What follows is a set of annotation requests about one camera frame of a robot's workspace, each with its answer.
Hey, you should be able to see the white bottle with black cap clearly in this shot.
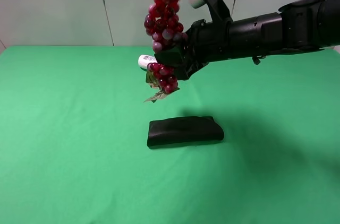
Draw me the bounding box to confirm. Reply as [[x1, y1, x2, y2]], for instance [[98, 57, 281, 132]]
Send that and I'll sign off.
[[138, 55, 157, 70]]

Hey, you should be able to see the red grape bunch with leaves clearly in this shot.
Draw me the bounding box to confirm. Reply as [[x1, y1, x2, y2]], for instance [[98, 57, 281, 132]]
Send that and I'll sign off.
[[144, 0, 185, 102]]

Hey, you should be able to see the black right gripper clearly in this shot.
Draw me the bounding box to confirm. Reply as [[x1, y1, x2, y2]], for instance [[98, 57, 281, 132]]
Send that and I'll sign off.
[[155, 18, 231, 81]]

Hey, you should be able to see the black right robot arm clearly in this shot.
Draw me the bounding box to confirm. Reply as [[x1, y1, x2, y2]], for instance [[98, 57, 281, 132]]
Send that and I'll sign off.
[[155, 0, 339, 80]]

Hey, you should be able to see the black folded cloth pouch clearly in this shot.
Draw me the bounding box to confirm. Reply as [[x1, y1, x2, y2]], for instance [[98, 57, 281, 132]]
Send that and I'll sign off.
[[147, 116, 224, 149]]

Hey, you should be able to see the green table cloth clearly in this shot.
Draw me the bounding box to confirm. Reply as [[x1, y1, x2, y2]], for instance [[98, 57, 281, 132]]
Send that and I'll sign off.
[[1, 46, 339, 223]]

